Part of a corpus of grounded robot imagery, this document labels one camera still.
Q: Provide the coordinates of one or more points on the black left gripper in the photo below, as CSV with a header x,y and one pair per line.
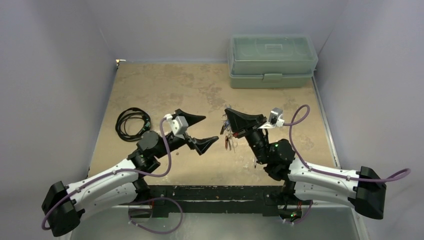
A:
x,y
201,144

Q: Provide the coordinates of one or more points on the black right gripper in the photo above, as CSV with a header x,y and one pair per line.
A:
x,y
249,128

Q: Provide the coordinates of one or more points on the grey key holder plate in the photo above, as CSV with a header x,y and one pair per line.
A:
x,y
228,132

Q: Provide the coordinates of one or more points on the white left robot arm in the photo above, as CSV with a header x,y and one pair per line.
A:
x,y
65,205

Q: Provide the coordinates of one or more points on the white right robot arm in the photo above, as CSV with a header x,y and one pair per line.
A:
x,y
363,190

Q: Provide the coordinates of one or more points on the red key tag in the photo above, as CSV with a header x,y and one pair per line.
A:
x,y
227,143

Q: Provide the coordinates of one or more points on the green plastic toolbox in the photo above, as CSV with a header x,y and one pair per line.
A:
x,y
270,61

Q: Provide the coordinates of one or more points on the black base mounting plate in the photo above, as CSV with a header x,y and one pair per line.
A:
x,y
267,200

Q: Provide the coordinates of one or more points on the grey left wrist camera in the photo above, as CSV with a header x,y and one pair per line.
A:
x,y
178,125

